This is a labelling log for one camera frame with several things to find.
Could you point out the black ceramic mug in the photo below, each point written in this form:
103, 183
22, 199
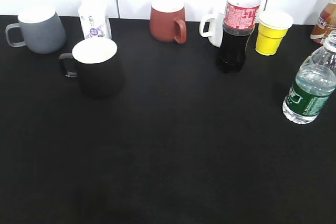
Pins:
96, 65

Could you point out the water bottle green label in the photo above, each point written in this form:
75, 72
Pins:
314, 83

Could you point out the red-brown ceramic mug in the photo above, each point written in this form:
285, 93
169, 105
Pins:
167, 21

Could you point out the white ceramic mug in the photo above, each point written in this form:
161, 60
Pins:
215, 29

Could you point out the cola bottle red label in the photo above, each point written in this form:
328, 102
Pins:
238, 25

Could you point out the white purple milk carton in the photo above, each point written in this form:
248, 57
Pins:
94, 19

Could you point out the grey ceramic mug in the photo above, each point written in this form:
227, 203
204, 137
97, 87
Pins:
41, 28

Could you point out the brown coffee drink bottle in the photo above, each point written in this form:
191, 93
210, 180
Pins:
325, 23

